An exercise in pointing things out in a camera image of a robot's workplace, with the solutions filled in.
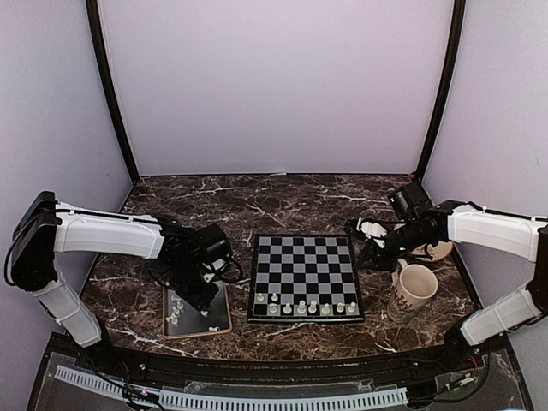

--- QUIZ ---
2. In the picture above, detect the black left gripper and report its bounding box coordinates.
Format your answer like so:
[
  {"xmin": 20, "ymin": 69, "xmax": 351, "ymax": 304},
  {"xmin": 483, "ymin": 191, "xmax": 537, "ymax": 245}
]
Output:
[{"xmin": 169, "ymin": 260, "xmax": 219, "ymax": 311}]

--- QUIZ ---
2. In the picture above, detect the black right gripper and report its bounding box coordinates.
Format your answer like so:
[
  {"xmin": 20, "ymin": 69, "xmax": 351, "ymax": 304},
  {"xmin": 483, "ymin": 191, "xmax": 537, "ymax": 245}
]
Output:
[{"xmin": 356, "ymin": 218, "xmax": 432, "ymax": 273}]

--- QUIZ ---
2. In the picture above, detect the black grey chessboard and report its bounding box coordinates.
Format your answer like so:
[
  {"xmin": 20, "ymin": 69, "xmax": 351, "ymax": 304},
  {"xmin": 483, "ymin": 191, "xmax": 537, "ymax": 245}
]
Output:
[{"xmin": 247, "ymin": 234, "xmax": 365, "ymax": 324}]

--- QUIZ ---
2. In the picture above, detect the white king chess piece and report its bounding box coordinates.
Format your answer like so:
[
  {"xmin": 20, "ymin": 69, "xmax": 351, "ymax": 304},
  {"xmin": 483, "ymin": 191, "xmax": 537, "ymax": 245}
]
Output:
[{"xmin": 307, "ymin": 300, "xmax": 318, "ymax": 315}]

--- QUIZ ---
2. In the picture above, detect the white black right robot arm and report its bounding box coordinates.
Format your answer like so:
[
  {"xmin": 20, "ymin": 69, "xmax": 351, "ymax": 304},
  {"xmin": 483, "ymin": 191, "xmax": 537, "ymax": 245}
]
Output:
[{"xmin": 347, "ymin": 200, "xmax": 547, "ymax": 372}]

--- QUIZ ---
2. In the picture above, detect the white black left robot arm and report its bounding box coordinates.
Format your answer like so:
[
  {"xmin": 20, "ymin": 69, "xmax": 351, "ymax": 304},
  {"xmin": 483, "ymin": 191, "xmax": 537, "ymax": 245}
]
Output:
[{"xmin": 3, "ymin": 191, "xmax": 231, "ymax": 373}]

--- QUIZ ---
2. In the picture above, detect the white chess piece lying left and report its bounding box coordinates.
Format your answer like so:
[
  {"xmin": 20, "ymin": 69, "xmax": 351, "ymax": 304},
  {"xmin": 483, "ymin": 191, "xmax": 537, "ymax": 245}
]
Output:
[{"xmin": 165, "ymin": 313, "xmax": 178, "ymax": 325}]

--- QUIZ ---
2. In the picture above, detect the white chess piece cluster left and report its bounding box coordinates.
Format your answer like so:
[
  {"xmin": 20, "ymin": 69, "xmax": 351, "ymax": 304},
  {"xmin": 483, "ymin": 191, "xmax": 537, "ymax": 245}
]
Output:
[{"xmin": 171, "ymin": 295, "xmax": 184, "ymax": 322}]

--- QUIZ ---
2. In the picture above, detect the round wooden bird coaster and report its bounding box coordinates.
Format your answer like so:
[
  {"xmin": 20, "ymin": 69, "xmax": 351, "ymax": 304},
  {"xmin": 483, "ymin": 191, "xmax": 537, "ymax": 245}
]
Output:
[{"xmin": 409, "ymin": 241, "xmax": 454, "ymax": 263}]

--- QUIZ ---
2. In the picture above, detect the metal tray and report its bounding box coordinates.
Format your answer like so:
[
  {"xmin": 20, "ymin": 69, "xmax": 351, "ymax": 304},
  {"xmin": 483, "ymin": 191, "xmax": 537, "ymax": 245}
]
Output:
[{"xmin": 163, "ymin": 282, "xmax": 232, "ymax": 339}]

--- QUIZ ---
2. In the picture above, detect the cream floral mug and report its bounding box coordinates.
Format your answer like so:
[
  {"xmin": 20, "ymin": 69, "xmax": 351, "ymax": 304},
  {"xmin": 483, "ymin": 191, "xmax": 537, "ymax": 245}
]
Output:
[{"xmin": 387, "ymin": 259, "xmax": 438, "ymax": 324}]

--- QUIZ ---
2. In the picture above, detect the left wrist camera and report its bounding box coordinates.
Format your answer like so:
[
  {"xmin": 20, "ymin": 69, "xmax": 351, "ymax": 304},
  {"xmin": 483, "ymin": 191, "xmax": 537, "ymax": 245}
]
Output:
[{"xmin": 201, "ymin": 259, "xmax": 232, "ymax": 283}]

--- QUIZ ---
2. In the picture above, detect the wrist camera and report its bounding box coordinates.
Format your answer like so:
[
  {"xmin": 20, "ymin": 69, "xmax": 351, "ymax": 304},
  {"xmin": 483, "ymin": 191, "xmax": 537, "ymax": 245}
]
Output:
[
  {"xmin": 344, "ymin": 217, "xmax": 388, "ymax": 248},
  {"xmin": 201, "ymin": 259, "xmax": 232, "ymax": 283}
]

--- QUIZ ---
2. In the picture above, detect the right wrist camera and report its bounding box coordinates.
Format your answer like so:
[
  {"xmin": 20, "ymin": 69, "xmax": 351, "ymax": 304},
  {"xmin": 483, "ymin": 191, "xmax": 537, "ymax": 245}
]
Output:
[{"xmin": 344, "ymin": 217, "xmax": 388, "ymax": 248}]

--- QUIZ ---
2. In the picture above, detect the white slotted cable duct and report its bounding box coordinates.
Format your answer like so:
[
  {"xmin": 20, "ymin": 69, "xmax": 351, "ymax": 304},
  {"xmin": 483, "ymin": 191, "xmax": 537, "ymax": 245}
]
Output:
[{"xmin": 54, "ymin": 366, "xmax": 409, "ymax": 410}]

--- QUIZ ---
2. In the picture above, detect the black right frame post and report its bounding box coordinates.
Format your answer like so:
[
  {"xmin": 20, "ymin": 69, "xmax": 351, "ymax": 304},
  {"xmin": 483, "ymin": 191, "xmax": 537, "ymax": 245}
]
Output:
[{"xmin": 413, "ymin": 0, "xmax": 467, "ymax": 183}]

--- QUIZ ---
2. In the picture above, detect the black frame post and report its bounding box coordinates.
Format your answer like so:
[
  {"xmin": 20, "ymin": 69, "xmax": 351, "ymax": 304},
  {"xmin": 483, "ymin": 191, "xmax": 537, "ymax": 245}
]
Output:
[
  {"xmin": 413, "ymin": 0, "xmax": 467, "ymax": 183},
  {"xmin": 86, "ymin": 0, "xmax": 140, "ymax": 184}
]

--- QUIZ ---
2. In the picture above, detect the black left frame post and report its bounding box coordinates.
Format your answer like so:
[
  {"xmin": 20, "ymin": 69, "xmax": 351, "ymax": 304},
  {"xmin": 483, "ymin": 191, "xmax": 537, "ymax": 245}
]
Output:
[{"xmin": 86, "ymin": 0, "xmax": 140, "ymax": 184}]

